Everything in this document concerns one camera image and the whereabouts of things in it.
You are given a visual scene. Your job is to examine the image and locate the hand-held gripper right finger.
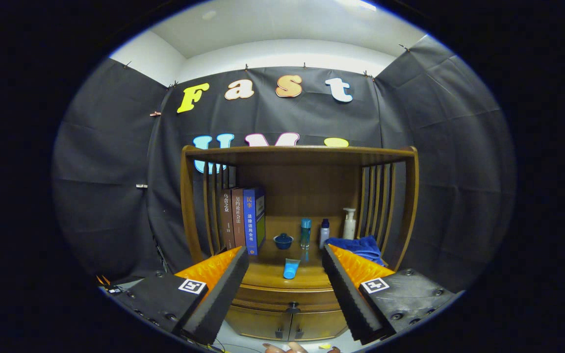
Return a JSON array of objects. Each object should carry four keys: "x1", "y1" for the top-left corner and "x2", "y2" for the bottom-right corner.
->
[{"x1": 322, "y1": 244, "x2": 460, "y2": 345}]

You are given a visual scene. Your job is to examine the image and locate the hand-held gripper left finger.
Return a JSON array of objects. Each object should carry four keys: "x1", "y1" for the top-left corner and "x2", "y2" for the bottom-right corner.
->
[{"x1": 116, "y1": 246, "x2": 250, "y2": 345}]

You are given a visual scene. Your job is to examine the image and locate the wooden drawer with dark knob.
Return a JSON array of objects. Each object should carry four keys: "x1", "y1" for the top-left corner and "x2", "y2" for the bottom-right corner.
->
[{"x1": 233, "y1": 284, "x2": 349, "y2": 314}]

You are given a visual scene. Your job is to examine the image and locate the wooden cabinet door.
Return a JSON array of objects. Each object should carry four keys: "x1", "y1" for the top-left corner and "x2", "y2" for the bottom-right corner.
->
[
  {"x1": 290, "y1": 309, "x2": 349, "y2": 341},
  {"x1": 225, "y1": 306, "x2": 293, "y2": 341}
]

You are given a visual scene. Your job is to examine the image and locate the wooden countertop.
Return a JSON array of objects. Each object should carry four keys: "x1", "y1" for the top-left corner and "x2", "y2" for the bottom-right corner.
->
[{"x1": 204, "y1": 216, "x2": 396, "y2": 290}]

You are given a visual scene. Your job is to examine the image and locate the wooden cabinet with shelf top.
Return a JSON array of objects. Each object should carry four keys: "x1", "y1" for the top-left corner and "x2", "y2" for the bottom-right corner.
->
[{"x1": 180, "y1": 145, "x2": 419, "y2": 342}]

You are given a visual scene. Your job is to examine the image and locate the folded blue towel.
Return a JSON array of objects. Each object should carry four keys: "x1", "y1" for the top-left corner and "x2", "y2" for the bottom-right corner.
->
[{"x1": 324, "y1": 235, "x2": 385, "y2": 265}]

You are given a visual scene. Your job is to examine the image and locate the white pump bottle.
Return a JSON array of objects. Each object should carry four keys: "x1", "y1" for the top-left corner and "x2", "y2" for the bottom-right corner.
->
[{"x1": 342, "y1": 207, "x2": 357, "y2": 240}]

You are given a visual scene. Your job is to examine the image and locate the dark brown book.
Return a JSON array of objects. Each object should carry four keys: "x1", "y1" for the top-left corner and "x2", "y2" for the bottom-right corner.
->
[{"x1": 220, "y1": 190, "x2": 236, "y2": 252}]

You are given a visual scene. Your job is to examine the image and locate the reddish brown book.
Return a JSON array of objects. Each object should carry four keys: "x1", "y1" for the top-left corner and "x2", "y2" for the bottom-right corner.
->
[{"x1": 231, "y1": 188, "x2": 248, "y2": 248}]

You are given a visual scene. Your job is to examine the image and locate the thick blue book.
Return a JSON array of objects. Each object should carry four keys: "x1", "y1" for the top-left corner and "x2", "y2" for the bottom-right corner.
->
[{"x1": 242, "y1": 186, "x2": 266, "y2": 256}]

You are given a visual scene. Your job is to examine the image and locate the black device with orange wires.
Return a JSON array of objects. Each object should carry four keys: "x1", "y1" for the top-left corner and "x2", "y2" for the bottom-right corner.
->
[{"x1": 97, "y1": 275, "x2": 124, "y2": 295}]

